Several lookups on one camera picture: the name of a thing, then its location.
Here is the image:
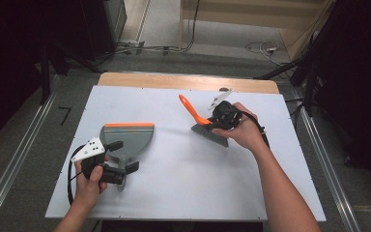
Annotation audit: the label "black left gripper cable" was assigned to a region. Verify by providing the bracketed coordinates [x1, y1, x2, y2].
[67, 144, 88, 207]

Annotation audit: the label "person's left hand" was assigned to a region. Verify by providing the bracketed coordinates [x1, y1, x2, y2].
[71, 159, 109, 212]

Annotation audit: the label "black hanging cable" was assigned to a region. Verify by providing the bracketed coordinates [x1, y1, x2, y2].
[178, 0, 202, 52]

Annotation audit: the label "white cable with plug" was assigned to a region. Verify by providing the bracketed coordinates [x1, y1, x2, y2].
[244, 40, 291, 67]

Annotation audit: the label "wooden shelf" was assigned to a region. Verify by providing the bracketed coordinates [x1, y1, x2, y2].
[179, 0, 336, 62]

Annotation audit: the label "white board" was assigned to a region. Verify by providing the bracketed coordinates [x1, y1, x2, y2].
[44, 85, 327, 222]

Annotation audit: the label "grey floor cables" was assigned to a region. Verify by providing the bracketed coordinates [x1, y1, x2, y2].
[102, 44, 187, 57]

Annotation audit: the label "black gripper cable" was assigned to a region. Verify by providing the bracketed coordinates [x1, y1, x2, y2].
[67, 144, 88, 207]
[238, 109, 271, 150]

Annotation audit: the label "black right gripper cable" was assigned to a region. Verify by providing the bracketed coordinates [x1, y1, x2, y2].
[238, 109, 271, 150]

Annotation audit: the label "grey dustpan with orange edge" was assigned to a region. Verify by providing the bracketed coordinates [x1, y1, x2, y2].
[100, 122, 156, 193]

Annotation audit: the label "metal floor rail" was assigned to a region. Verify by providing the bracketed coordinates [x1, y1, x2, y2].
[0, 74, 61, 232]
[289, 88, 363, 232]

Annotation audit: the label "dark curtain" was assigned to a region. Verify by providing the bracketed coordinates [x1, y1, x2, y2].
[312, 0, 371, 194]
[0, 0, 85, 153]

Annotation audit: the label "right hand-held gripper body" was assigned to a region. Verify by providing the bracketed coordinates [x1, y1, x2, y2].
[207, 89, 243, 131]

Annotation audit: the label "black metal stand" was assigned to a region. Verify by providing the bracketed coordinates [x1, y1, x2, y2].
[38, 42, 105, 105]
[254, 32, 323, 117]

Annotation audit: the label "person's right hand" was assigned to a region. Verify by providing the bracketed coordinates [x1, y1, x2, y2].
[212, 101, 269, 153]

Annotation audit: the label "black cabinet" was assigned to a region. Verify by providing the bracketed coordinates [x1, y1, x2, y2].
[76, 0, 128, 61]

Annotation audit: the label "wooden table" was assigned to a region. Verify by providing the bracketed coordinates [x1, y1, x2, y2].
[97, 72, 280, 95]

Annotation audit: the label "orange brush with grey bristles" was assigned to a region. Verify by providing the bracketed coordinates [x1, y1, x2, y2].
[178, 94, 230, 149]

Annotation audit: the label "grey power strip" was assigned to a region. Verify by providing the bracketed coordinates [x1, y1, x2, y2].
[117, 39, 146, 56]

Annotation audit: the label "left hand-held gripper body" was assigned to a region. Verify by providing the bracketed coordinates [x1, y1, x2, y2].
[71, 136, 128, 186]

